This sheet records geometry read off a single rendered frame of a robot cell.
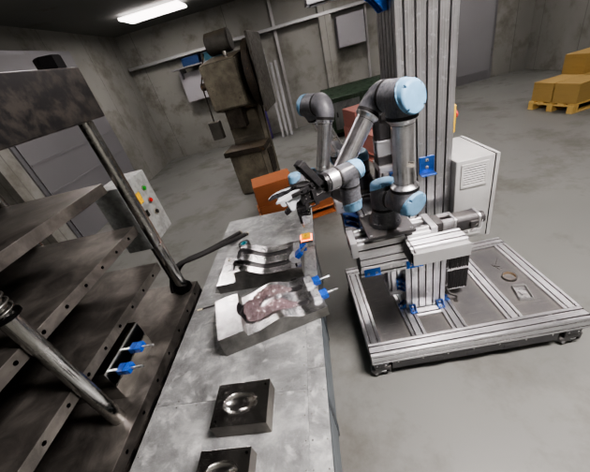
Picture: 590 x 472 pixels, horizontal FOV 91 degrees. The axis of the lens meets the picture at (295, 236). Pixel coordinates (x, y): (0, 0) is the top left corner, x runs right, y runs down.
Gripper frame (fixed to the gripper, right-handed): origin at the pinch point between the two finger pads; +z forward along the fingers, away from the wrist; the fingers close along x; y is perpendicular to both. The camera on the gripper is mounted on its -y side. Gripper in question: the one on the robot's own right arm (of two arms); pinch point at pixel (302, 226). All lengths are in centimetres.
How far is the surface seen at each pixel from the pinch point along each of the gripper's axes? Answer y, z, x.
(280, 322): -12, 4, -73
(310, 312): 1, 6, -68
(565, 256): 195, 90, 29
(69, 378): -79, -18, -104
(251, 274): -29.8, 2.0, -38.4
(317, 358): 3, 12, -88
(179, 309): -76, 13, -44
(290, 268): -7.7, 2.5, -38.1
